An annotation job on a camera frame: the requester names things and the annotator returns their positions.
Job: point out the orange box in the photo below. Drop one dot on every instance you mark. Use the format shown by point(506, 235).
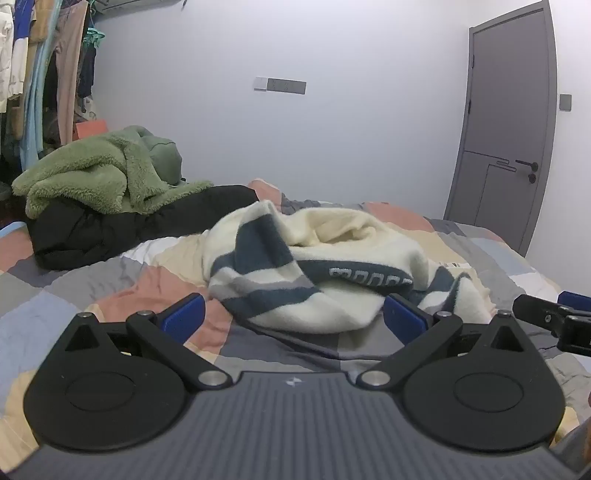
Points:
point(92, 129)

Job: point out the black jacket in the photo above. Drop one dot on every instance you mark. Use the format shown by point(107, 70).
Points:
point(115, 230)

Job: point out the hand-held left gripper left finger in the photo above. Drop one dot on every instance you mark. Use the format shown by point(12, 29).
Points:
point(182, 318)

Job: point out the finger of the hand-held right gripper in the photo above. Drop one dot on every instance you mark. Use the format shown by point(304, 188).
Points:
point(575, 299)
point(538, 309)

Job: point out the rack of hanging clothes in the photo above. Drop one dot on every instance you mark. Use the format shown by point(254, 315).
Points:
point(37, 69)

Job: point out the green bag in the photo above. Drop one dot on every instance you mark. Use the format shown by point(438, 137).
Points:
point(164, 157)

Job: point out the patchwork bedspread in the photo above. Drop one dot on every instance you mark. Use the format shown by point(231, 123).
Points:
point(55, 300)

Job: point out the small grey wall switch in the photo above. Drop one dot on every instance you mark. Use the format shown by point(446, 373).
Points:
point(565, 101)

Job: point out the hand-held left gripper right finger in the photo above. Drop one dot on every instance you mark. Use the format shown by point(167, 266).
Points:
point(404, 318)

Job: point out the green fleece jacket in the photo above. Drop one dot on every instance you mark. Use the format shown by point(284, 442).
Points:
point(83, 170)

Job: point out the cream navy striped sweater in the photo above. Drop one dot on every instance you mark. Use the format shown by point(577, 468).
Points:
point(351, 230)

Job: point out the grey door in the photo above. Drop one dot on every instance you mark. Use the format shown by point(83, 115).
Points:
point(508, 92)

